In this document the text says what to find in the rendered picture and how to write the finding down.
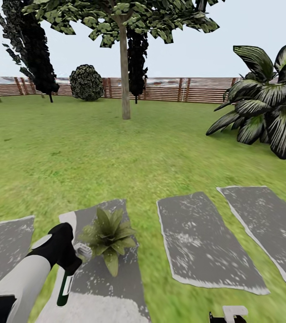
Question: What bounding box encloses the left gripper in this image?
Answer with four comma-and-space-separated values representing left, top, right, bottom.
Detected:
56, 249, 82, 275

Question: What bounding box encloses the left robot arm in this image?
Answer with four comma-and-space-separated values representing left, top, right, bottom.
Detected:
0, 222, 93, 323

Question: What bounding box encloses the insectifuge atomizer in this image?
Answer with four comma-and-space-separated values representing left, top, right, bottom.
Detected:
56, 271, 74, 306

